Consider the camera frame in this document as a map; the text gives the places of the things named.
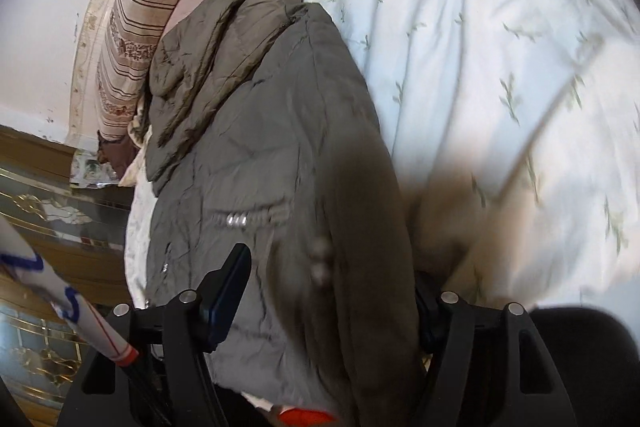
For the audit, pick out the olive puffer jacket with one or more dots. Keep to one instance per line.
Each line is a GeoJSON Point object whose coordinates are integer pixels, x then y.
{"type": "Point", "coordinates": [260, 147]}

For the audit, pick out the wooden cabinet with glass doors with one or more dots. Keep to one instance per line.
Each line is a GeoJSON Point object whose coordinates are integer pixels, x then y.
{"type": "Point", "coordinates": [50, 217]}

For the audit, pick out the floral plastic sheet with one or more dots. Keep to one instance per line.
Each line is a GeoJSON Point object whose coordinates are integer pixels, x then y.
{"type": "Point", "coordinates": [90, 169]}

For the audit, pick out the orange red cloth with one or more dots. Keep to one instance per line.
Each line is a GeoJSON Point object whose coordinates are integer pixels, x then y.
{"type": "Point", "coordinates": [305, 418]}

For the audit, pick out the striped floral pillow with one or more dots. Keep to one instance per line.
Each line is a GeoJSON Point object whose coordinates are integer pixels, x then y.
{"type": "Point", "coordinates": [130, 32]}

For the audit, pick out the person's right forearm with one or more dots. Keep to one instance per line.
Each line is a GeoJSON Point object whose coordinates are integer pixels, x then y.
{"type": "Point", "coordinates": [40, 272]}

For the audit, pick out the white floral quilt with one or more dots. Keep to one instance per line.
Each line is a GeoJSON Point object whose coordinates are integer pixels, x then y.
{"type": "Point", "coordinates": [475, 57]}

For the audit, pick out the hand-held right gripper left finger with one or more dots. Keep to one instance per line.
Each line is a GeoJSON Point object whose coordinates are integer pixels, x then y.
{"type": "Point", "coordinates": [220, 317]}

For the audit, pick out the brown cloth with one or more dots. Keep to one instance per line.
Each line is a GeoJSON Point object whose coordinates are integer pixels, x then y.
{"type": "Point", "coordinates": [117, 157]}

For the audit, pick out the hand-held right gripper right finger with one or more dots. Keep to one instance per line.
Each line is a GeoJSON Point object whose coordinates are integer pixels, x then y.
{"type": "Point", "coordinates": [450, 332]}

